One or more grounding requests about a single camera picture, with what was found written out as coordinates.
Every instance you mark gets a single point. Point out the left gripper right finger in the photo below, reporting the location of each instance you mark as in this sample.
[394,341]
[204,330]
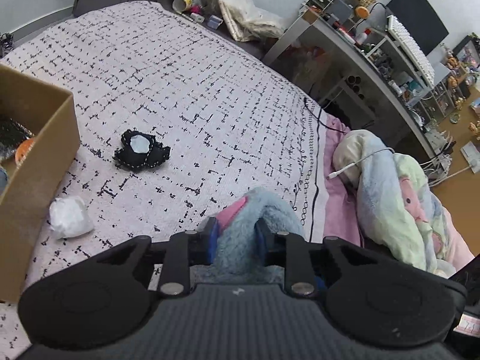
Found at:
[291,252]

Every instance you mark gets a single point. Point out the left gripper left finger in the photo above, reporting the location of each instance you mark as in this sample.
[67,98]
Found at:
[185,250]

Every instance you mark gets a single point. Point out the light blue plush toy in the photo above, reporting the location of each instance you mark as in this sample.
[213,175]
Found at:
[236,260]

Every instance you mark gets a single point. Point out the white soft object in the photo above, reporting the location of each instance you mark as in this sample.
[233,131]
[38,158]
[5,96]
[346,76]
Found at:
[68,218]

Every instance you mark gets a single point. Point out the orange soft object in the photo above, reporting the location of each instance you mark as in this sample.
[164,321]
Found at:
[23,149]

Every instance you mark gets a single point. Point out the pink bed sheet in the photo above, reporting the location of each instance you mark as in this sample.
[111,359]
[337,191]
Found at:
[340,208]

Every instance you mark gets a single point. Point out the pastel cartoon blanket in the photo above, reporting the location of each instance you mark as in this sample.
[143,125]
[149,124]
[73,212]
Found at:
[395,206]

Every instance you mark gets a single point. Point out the white black patterned bedspread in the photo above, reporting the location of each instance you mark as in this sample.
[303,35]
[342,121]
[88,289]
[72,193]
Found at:
[231,122]

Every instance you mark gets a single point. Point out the brown cardboard box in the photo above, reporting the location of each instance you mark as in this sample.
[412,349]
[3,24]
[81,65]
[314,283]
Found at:
[49,113]

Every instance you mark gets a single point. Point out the white grey desk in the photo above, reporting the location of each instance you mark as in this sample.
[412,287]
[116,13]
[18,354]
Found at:
[393,123]

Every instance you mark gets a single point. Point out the white keyboard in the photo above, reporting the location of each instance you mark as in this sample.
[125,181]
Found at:
[411,49]

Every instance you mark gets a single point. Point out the white paper cup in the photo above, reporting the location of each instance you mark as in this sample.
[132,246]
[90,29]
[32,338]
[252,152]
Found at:
[185,5]

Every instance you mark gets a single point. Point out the black monitor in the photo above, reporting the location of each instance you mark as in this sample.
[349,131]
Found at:
[421,21]

